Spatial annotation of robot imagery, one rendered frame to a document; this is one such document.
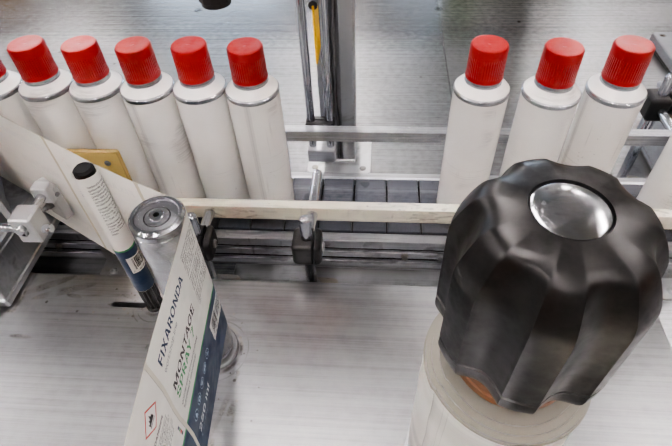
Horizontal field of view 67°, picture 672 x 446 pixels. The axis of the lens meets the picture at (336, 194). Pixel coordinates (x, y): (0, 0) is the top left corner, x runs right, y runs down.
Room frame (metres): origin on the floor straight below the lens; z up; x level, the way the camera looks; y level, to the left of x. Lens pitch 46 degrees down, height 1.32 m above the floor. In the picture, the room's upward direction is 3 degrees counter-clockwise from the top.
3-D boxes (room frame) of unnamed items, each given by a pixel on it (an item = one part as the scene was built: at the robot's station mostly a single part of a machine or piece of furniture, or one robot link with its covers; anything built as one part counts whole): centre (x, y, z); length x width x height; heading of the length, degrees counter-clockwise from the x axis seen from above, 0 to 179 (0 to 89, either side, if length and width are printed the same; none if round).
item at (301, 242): (0.33, 0.03, 0.89); 0.03 x 0.03 x 0.12; 84
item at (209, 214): (0.36, 0.14, 0.89); 0.06 x 0.03 x 0.12; 174
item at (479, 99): (0.40, -0.14, 0.98); 0.05 x 0.05 x 0.20
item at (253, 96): (0.42, 0.07, 0.98); 0.05 x 0.05 x 0.20
